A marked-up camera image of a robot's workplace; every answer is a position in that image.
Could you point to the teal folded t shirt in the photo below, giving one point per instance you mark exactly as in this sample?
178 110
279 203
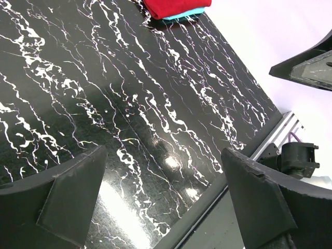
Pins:
195 11

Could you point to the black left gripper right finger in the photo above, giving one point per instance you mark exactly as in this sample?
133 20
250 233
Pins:
274 210

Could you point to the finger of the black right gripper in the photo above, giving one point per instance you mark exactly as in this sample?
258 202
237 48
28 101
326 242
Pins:
310 68

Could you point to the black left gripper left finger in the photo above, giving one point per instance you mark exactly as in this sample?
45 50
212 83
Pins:
53 208

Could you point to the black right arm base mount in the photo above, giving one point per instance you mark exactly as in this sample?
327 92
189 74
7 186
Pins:
294 159

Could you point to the red folded t shirt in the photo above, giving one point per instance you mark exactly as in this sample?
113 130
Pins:
165 8

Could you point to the aluminium frame rail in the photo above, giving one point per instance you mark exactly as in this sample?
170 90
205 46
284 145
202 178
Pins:
289 128

